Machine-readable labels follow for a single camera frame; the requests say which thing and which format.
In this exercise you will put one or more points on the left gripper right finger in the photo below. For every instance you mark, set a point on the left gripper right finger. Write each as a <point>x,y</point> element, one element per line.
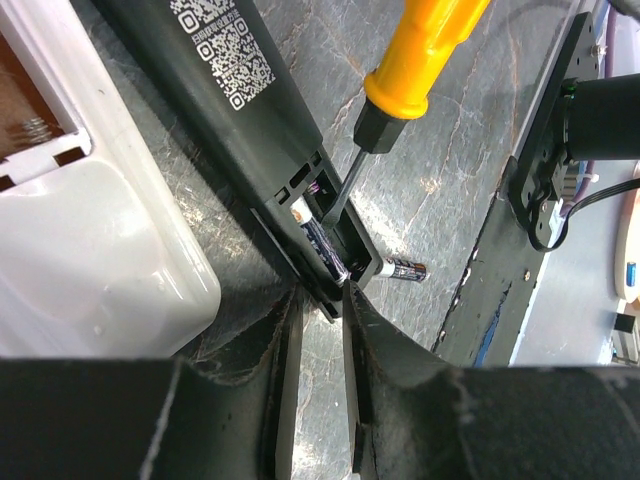
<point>413,415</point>

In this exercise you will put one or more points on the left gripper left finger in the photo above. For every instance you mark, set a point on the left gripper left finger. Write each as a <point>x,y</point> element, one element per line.
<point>230,418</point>

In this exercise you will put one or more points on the black battery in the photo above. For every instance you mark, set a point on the black battery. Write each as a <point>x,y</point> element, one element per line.
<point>400,269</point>
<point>319,241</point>

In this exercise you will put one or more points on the white remote blue batteries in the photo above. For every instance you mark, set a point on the white remote blue batteries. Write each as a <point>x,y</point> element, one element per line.
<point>97,259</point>

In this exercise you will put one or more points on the orange handled screwdriver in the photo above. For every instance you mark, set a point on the orange handled screwdriver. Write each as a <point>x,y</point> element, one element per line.
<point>397,90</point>

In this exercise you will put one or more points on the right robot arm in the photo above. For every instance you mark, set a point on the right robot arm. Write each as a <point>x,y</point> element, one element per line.
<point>602,119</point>

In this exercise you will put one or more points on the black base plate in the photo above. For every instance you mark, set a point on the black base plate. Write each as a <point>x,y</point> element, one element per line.
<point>486,315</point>

